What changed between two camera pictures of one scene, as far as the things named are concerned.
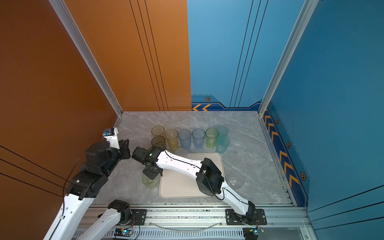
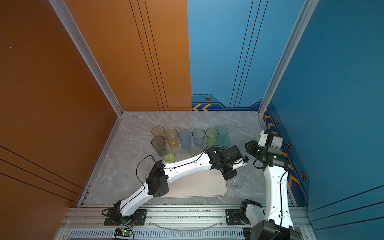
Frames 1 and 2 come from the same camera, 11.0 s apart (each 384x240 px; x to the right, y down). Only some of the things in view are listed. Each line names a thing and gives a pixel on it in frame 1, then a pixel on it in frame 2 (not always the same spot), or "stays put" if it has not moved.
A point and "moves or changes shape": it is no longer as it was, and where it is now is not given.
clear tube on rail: x=188 y=229 stays put
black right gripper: x=150 y=176 -> x=253 y=144
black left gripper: x=124 y=148 -> x=230 y=175
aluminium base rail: x=208 y=222 stays put
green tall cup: x=211 y=135 stays put
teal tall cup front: x=222 y=143 stays put
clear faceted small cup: x=234 y=179 stays put
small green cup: x=149 y=183 moves or changes shape
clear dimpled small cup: x=181 y=151 stays put
